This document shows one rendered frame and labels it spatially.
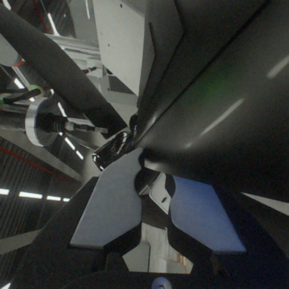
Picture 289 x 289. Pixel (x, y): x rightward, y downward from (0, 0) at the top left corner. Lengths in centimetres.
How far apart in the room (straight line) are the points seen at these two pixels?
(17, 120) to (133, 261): 731
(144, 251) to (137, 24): 728
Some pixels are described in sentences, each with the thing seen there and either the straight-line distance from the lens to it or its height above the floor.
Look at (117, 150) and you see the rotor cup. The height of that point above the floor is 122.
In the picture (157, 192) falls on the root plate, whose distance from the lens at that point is 31.
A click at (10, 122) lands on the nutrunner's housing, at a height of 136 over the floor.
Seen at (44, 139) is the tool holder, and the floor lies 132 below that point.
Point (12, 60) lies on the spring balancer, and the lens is 113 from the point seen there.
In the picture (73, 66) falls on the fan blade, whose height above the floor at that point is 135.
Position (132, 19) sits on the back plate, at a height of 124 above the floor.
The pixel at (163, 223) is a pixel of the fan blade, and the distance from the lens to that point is 56.
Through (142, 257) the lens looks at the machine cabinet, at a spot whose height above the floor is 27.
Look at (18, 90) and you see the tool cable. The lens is 43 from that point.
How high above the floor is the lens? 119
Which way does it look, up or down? 4 degrees down
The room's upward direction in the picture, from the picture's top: 82 degrees counter-clockwise
